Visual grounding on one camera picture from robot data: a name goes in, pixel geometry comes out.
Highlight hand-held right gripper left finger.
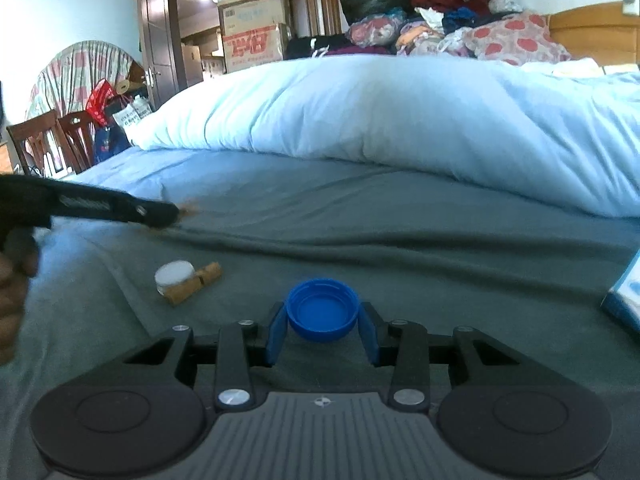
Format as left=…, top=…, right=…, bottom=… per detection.
left=65, top=302, right=288, bottom=413

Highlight red bag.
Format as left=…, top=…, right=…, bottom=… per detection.
left=84, top=79, right=119, bottom=129

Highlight blue bag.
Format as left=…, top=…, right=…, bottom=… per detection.
left=92, top=124, right=132, bottom=163

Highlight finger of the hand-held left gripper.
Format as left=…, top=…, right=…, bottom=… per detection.
left=50, top=182, right=179, bottom=227

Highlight white printed bag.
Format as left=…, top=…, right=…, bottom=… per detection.
left=111, top=96, right=154, bottom=132

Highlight floral plastic bag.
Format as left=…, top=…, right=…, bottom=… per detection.
left=346, top=11, right=407, bottom=50

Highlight pink striped cover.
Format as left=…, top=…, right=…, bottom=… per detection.
left=26, top=39, right=147, bottom=123

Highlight dark wooden door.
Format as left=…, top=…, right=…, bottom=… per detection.
left=135, top=0, right=182, bottom=107

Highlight white pillow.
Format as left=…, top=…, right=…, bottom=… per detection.
left=520, top=57, right=608, bottom=78

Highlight pile of clothes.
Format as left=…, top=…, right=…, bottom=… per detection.
left=395, top=5, right=501, bottom=58

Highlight cardboard box with red print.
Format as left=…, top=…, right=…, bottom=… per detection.
left=221, top=22, right=293, bottom=75

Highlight blue bottle cap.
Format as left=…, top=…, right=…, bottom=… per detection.
left=285, top=278, right=360, bottom=344

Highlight wooden wardrobe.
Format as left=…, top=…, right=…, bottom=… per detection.
left=215, top=0, right=478, bottom=51

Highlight blue white carton box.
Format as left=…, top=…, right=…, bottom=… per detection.
left=600, top=249, right=640, bottom=345

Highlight wooden chair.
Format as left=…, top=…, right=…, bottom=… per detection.
left=54, top=110, right=97, bottom=173
left=6, top=109, right=65, bottom=177

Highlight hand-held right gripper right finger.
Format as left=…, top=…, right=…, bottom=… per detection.
left=357, top=302, right=581, bottom=413

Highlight person's left hand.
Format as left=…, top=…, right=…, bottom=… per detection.
left=0, top=254, right=29, bottom=367

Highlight small cardboard box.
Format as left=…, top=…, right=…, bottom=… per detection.
left=180, top=44, right=203, bottom=86

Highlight wooden headboard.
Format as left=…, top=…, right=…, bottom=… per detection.
left=546, top=1, right=640, bottom=68

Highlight grey fleece blanket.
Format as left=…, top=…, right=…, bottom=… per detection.
left=0, top=147, right=640, bottom=461

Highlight clear plastic lid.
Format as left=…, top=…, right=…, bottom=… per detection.
left=154, top=259, right=197, bottom=297

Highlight cardboard box with blue print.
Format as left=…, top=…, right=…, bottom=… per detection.
left=217, top=0, right=293, bottom=37

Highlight light blue duvet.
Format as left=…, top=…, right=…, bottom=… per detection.
left=125, top=54, right=640, bottom=218

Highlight dark purple clothes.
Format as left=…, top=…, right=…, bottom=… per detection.
left=284, top=34, right=396, bottom=60

